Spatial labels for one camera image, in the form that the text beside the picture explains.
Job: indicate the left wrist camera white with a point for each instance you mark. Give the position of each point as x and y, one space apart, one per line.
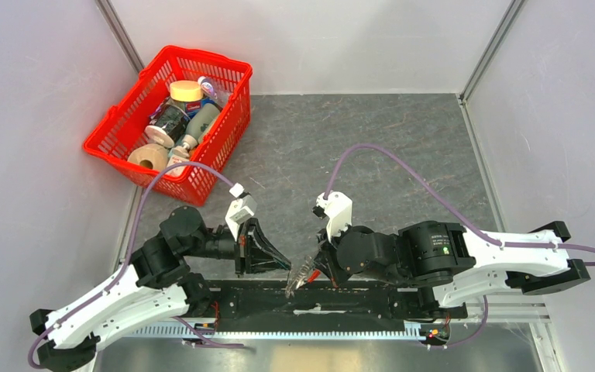
241 209

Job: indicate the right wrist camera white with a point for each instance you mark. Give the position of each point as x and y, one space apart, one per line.
337 208

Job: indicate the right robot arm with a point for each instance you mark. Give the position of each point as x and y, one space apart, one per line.
449 264

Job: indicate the red plastic basket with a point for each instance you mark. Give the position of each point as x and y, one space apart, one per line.
224 82

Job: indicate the white red small bottle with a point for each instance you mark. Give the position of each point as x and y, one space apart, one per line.
178 154

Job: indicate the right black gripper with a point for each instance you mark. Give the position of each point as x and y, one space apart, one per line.
325 260

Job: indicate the tape roll beige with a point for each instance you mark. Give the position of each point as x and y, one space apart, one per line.
151 156

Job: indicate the dark jar with beige lid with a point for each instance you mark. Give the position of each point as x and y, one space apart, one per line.
168 125

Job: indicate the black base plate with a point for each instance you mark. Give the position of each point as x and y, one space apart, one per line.
363 306

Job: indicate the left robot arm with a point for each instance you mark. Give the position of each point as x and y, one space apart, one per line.
156 283

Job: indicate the grey green bottle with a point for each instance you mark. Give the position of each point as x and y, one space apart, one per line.
198 125

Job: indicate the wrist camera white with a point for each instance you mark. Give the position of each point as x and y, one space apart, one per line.
241 209
337 208

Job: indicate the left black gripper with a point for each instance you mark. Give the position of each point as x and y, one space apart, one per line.
252 226

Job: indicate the jar with yellow lid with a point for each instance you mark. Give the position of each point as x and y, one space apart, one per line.
185 91

